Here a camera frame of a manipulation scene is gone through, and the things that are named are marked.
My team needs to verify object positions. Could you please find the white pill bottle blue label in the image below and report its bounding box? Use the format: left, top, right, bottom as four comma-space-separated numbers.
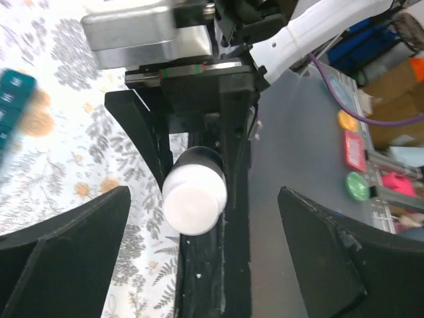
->
162, 146, 228, 236

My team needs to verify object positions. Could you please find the teal weekly pill organizer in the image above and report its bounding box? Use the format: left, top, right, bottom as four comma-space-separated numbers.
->
1, 68, 37, 161

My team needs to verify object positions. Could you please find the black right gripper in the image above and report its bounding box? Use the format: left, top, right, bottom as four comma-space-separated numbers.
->
104, 56, 268, 207

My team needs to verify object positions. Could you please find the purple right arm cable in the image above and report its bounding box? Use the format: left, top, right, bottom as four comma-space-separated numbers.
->
307, 52, 424, 127

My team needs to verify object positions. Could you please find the floral patterned table mat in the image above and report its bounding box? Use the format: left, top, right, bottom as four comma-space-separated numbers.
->
1, 1, 180, 317

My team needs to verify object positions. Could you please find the black table front rail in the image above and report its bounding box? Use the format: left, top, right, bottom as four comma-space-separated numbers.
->
174, 132, 252, 318

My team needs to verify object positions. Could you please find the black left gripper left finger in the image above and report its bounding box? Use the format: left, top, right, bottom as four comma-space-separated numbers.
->
1, 186, 131, 318

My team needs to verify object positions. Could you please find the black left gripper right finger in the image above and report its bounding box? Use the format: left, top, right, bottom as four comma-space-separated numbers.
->
278, 187, 423, 317

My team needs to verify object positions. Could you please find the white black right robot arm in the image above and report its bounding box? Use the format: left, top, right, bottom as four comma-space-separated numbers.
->
105, 1, 391, 199

